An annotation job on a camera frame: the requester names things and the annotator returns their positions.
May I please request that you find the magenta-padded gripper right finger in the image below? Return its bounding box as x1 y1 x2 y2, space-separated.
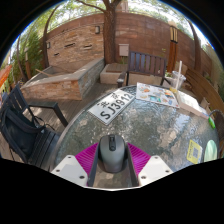
125 142 174 188

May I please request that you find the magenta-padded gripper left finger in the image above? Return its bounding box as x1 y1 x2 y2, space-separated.
50 142 101 188

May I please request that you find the dark grey computer mouse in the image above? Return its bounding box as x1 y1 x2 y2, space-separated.
98 133 128 174

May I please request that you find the green mouse pad, pink rest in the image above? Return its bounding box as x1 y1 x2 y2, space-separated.
203 139 219 163

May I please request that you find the yellow square card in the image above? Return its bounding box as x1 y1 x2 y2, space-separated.
186 139 204 165

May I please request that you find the black slatted chair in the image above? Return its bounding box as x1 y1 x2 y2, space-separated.
0 83 69 168

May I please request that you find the green packet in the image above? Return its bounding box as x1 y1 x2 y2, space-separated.
208 116 217 130

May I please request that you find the colourful printed sheet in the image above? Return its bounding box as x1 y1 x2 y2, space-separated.
135 82 180 109

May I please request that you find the small white flat box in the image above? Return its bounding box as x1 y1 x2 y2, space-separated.
199 105 211 120

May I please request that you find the white number plate sign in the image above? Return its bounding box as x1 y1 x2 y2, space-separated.
87 88 136 126

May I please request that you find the dark wicker chair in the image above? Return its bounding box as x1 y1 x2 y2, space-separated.
209 109 224 159

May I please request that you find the stone raised planter bed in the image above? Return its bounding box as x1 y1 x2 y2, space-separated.
20 57 106 102

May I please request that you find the clear plastic cup with straw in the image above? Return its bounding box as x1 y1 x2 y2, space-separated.
170 60 187 91

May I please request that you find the curved wooden slat fence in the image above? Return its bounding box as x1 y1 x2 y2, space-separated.
184 68 224 114

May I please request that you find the dark wooden slatted chair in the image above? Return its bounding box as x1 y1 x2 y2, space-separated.
117 50 171 88

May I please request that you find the slim tree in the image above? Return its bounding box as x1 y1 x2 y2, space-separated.
186 19 203 73

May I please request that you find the large tree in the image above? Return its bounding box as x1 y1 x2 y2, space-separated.
74 0 123 66

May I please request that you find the grey wall box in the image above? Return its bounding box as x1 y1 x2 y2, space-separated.
118 43 130 57

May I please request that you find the wooden garden lamp post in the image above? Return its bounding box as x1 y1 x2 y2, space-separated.
166 20 179 74

